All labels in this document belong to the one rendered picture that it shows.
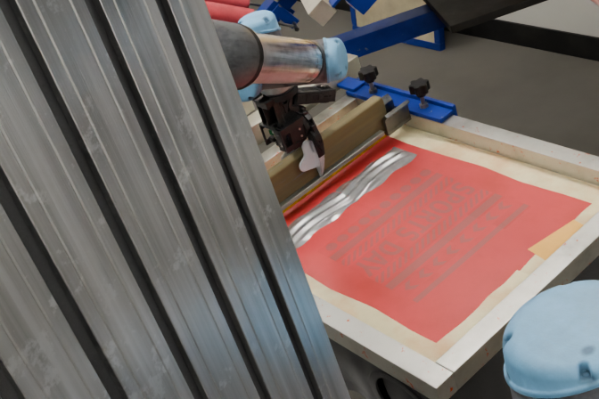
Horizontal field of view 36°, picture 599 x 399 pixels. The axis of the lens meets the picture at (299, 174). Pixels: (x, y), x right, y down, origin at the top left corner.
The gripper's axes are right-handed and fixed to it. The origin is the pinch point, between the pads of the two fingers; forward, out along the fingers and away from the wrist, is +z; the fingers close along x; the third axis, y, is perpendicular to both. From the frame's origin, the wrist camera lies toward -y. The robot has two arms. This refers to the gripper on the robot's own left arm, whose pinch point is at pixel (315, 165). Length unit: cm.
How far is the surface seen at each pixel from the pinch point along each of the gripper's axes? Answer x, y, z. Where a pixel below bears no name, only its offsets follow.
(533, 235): 48.0, -8.3, 5.2
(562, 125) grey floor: -66, -152, 102
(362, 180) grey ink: 7.6, -4.9, 4.5
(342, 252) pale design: 20.4, 12.7, 5.2
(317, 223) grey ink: 9.5, 9.4, 4.8
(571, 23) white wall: -94, -199, 87
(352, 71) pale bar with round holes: -21.4, -31.2, -0.2
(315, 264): 18.2, 17.7, 5.2
